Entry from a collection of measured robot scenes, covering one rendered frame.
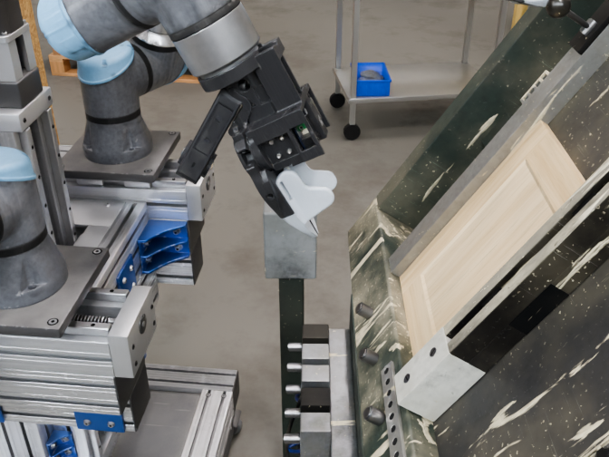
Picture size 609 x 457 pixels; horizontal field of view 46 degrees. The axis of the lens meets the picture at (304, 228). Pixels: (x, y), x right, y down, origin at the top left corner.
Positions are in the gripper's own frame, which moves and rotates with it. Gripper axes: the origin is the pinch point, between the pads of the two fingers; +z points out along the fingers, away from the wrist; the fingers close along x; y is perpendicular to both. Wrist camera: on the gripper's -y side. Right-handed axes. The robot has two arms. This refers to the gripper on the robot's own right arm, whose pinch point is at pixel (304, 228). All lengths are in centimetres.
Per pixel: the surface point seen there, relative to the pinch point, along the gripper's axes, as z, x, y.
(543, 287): 29.3, 15.0, 19.9
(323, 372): 49, 35, -25
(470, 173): 29, 54, 13
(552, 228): 23.2, 19.0, 23.8
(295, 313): 57, 70, -40
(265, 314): 102, 145, -88
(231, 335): 97, 131, -97
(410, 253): 40, 51, -3
